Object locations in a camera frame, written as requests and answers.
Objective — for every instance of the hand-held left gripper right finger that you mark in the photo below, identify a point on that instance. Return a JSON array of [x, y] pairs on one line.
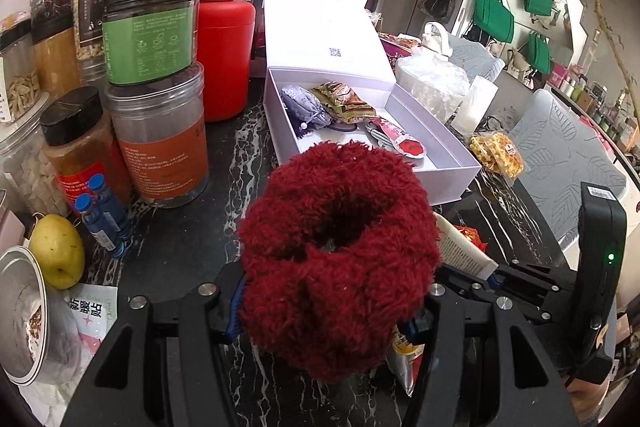
[[417, 327]]

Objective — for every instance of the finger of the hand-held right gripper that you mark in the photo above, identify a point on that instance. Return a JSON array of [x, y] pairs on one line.
[[540, 282], [555, 309]]

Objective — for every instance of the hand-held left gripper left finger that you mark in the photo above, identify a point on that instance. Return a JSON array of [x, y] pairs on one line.
[[235, 312]]

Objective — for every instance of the dark red fuzzy scrunchie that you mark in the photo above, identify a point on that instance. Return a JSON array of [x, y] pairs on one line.
[[340, 257]]

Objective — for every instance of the shallow lavender gift box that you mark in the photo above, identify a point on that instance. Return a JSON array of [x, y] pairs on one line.
[[450, 172]]

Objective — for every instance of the person's right forearm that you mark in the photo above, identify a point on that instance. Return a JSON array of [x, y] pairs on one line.
[[590, 402]]

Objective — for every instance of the orange and white packet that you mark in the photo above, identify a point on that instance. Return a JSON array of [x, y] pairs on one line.
[[405, 362]]

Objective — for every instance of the white squeeze tube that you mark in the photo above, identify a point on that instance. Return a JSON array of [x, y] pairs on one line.
[[465, 247]]

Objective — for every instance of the grey leaf pattern chair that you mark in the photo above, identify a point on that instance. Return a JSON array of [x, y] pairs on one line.
[[480, 57], [565, 167]]

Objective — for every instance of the yellow snack bag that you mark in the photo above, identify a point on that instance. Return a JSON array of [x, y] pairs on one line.
[[497, 154]]

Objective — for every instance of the white and pink packet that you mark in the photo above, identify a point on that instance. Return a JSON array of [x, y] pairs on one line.
[[92, 317]]

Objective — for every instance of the blue cap vial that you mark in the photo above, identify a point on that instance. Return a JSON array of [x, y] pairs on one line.
[[107, 202], [97, 227]]

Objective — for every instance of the orange label clear jar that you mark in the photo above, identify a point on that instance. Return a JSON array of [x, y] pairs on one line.
[[160, 152]]

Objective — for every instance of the row of cosmetic bottles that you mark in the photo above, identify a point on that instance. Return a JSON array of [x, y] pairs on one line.
[[600, 102]]

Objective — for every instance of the yellow pear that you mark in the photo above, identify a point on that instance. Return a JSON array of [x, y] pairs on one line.
[[57, 252]]

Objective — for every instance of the red and white sachet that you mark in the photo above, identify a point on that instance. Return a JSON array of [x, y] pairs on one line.
[[402, 139]]

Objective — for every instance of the white paper roll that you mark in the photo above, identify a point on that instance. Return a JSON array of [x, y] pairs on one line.
[[475, 104]]

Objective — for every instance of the metal bowl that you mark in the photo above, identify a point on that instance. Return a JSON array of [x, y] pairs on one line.
[[22, 317]]

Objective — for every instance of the clear plastic bag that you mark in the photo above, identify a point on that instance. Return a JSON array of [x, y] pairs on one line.
[[432, 84]]

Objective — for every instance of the black lid spice bottle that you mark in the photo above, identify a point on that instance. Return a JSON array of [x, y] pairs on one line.
[[80, 147]]

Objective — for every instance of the brown snack packet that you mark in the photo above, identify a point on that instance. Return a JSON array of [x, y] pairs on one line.
[[345, 102]]

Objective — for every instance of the bamboo pole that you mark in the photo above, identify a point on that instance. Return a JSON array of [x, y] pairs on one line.
[[612, 37]]

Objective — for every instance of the clear jar of white slices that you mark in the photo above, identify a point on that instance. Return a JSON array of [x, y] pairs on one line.
[[30, 172]]

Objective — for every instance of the red canister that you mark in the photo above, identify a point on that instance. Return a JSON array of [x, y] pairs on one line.
[[225, 62]]

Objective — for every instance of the white thermos bottle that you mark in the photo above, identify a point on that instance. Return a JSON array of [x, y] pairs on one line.
[[437, 38]]

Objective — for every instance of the purple instant noodle cup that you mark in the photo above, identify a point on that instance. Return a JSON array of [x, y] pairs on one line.
[[397, 44]]

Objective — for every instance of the green label black lid jar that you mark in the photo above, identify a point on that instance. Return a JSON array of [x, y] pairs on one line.
[[150, 37]]

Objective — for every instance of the large lavender gift box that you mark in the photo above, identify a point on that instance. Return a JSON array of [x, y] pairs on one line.
[[320, 32]]

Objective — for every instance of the clear jar of pale seeds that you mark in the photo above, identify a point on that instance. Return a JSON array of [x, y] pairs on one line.
[[22, 77]]

